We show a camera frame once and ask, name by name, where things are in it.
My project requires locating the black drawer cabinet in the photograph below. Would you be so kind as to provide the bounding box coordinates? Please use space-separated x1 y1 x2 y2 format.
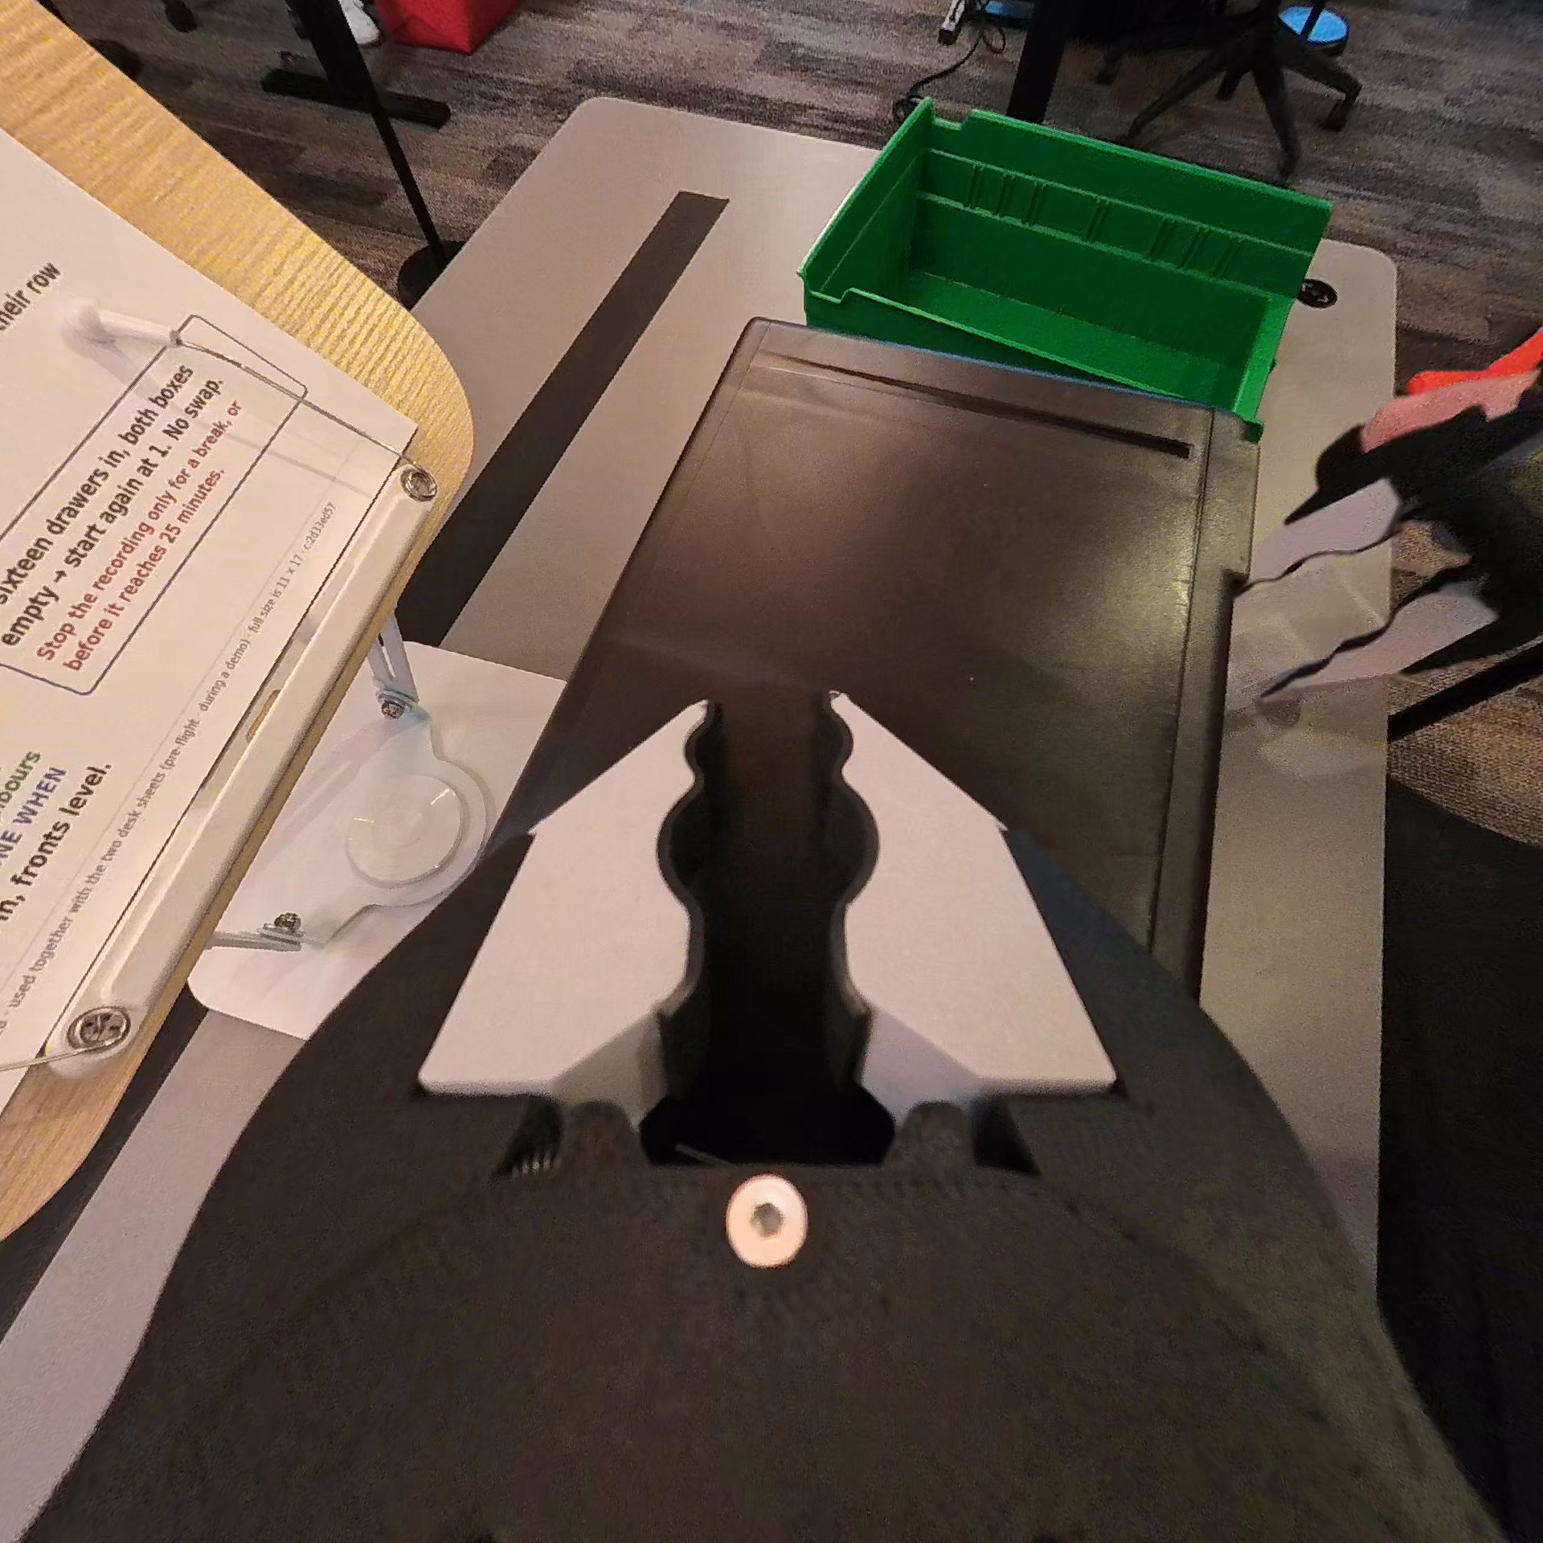
487 317 1261 1089

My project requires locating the red bag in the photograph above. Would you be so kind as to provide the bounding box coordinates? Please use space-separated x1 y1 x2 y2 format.
367 0 514 55

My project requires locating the black table leg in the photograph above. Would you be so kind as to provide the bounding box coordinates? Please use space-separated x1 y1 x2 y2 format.
1006 0 1092 121

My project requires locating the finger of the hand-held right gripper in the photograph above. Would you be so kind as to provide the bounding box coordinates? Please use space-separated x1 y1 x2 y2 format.
1254 580 1502 702
1241 477 1423 593

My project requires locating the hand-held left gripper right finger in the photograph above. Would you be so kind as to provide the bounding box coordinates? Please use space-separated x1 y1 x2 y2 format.
822 690 1118 1110

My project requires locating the green plastic bin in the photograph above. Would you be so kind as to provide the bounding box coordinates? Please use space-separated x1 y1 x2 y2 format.
797 96 1335 442

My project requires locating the white instruction sheet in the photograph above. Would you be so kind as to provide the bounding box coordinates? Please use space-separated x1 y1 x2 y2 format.
0 126 422 1117

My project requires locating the black office chair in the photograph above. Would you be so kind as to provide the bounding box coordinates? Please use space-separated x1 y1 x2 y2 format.
1102 0 1362 182

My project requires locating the black pole with round base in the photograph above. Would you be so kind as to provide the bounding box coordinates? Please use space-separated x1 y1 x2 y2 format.
353 74 467 305

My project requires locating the black desk leg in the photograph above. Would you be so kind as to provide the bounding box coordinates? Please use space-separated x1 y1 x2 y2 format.
263 0 447 129

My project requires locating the person's dark clothing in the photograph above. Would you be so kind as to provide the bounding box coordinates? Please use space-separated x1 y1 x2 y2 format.
1380 784 1543 1543

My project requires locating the black bar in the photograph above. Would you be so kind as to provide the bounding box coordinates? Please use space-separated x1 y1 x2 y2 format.
1385 646 1543 738

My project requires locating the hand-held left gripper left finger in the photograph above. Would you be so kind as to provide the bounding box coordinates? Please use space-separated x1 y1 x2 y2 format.
418 698 723 1106

